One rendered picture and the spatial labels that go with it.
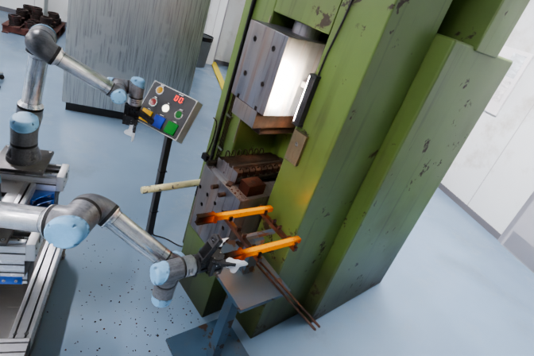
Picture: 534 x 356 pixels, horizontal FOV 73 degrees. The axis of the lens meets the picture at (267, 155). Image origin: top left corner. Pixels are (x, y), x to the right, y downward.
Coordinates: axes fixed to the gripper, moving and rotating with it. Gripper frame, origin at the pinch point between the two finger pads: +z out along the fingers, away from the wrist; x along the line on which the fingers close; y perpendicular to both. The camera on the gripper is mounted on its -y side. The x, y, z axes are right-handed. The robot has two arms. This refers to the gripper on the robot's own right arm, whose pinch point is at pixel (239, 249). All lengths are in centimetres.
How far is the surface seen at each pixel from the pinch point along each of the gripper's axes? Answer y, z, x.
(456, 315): 99, 229, 42
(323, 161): -30, 48, -14
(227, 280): 29.4, 8.1, -8.3
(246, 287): 29.4, 14.9, -1.8
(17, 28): 87, -16, -619
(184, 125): -6, 19, -98
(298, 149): -28, 45, -29
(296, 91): -51, 50, -48
